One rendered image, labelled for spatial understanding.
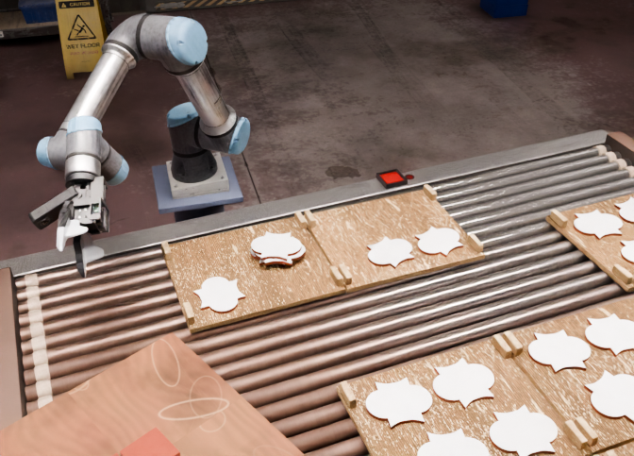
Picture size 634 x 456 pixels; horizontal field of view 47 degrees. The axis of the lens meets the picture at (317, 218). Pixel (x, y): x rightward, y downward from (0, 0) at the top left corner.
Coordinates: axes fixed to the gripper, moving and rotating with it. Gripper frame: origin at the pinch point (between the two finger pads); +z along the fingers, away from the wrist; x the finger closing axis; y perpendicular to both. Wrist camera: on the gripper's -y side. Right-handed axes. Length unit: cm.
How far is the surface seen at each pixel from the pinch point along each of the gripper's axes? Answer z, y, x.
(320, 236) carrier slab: -22, 54, 48
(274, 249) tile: -15, 41, 39
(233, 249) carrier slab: -19, 30, 45
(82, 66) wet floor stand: -267, -88, 272
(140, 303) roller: -3.2, 6.3, 36.1
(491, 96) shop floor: -207, 189, 268
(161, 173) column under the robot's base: -63, 5, 75
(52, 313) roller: -2.3, -15.3, 34.3
